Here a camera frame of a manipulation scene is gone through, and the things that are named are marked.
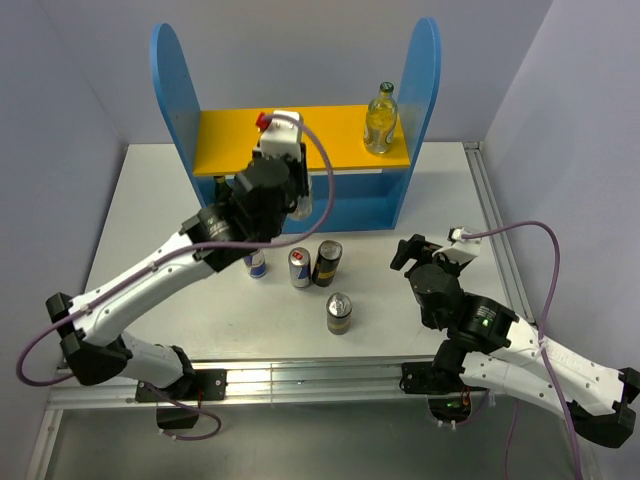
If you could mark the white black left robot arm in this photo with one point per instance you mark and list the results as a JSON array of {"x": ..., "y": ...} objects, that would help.
[{"x": 95, "y": 344}]

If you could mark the blue silver Red Bull can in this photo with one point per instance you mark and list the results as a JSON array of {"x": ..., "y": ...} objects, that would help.
[{"x": 256, "y": 264}]

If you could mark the clear yellow glass bottle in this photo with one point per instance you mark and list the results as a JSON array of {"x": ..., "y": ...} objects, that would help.
[{"x": 380, "y": 120}]

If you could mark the blue and yellow shelf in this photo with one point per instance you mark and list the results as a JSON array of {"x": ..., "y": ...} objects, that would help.
[{"x": 369, "y": 189}]

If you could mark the clear bottle green cap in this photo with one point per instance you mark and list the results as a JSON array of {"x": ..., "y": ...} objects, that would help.
[{"x": 305, "y": 205}]

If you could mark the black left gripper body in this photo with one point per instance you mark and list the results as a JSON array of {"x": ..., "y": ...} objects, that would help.
[{"x": 297, "y": 175}]

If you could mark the black gold can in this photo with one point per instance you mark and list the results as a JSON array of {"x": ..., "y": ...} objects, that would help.
[{"x": 338, "y": 313}]

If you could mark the black yellow can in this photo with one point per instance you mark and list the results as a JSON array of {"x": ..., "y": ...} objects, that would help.
[{"x": 329, "y": 254}]

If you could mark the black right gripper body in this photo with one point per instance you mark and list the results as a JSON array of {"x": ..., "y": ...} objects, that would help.
[{"x": 444, "y": 262}]

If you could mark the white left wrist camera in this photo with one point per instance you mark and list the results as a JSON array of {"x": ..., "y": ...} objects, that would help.
[{"x": 278, "y": 136}]

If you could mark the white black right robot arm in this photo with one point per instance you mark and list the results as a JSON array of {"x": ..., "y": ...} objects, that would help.
[{"x": 489, "y": 346}]

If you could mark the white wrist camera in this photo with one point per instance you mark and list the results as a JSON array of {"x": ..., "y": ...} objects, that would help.
[
  {"x": 459, "y": 248},
  {"x": 278, "y": 136}
]

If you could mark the dark green glass bottle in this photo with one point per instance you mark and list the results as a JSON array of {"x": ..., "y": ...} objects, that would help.
[{"x": 223, "y": 190}]

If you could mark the aluminium rail frame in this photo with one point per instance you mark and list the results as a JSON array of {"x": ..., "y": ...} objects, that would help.
[{"x": 301, "y": 402}]

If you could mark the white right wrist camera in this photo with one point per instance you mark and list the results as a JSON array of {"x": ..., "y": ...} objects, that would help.
[{"x": 459, "y": 248}]

